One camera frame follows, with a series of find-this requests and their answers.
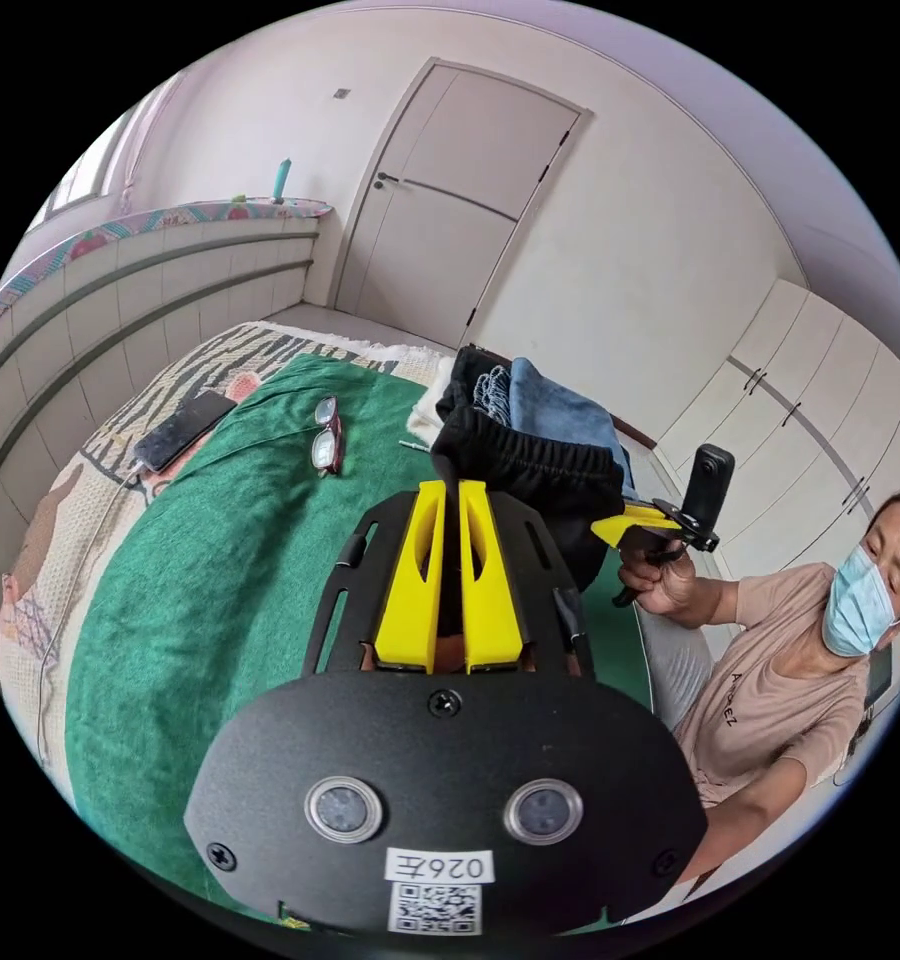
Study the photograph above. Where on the white door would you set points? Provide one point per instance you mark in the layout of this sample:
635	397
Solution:
450	202

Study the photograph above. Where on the person's body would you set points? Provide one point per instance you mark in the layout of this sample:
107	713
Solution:
780	675

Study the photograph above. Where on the red-framed eyeglasses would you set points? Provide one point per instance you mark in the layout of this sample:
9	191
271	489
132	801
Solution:
327	442

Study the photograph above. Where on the ledge with patterned cover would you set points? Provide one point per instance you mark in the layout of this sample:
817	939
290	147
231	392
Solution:
157	225

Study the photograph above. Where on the white cupboard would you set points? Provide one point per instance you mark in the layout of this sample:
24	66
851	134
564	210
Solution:
810	420

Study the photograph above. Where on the black smartphone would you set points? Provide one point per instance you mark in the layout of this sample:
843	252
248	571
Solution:
184	431

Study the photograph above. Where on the bed with green blanket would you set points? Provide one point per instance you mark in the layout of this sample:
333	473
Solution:
195	600

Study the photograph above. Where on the person's right forearm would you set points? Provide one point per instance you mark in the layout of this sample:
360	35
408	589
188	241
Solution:
716	604

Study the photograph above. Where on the pile of clothes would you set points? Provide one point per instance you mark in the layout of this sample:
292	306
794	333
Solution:
562	412

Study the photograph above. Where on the person's right hand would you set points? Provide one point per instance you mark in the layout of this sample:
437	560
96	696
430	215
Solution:
664	589

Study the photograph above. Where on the window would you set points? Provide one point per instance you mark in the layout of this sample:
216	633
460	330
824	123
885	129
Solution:
94	169

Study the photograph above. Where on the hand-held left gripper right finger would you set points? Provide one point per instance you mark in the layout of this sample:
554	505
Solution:
495	622

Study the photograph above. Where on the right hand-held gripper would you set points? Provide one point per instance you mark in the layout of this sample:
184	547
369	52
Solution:
691	526

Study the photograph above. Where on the teal bottle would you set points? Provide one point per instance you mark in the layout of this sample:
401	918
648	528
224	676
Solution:
281	181

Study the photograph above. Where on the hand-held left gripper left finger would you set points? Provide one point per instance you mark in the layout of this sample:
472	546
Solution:
409	600

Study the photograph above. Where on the person's left forearm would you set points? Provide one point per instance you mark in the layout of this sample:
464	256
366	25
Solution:
750	817

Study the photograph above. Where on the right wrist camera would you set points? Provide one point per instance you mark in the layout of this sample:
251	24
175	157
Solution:
712	480

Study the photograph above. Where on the black long pants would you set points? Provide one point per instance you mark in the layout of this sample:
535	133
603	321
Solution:
540	459

